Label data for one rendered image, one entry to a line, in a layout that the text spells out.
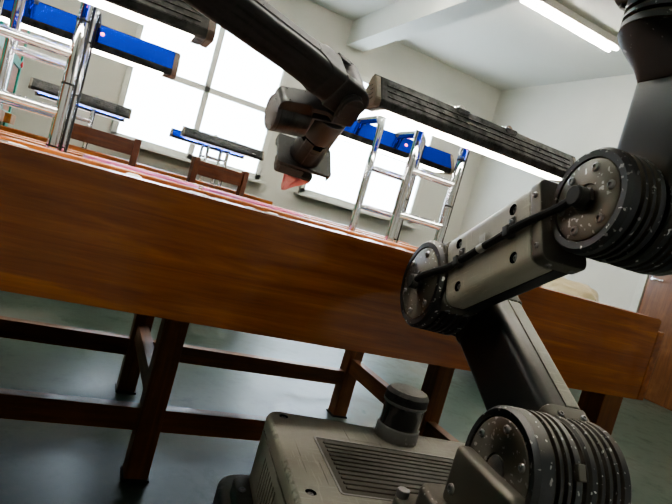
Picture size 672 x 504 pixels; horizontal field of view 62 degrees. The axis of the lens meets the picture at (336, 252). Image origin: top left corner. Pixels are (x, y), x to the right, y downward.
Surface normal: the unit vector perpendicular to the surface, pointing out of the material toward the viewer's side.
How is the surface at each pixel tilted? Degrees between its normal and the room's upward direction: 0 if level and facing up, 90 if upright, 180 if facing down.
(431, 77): 90
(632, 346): 90
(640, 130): 90
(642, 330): 90
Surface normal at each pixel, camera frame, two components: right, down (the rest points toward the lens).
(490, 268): -0.93, -0.25
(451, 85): 0.41, 0.18
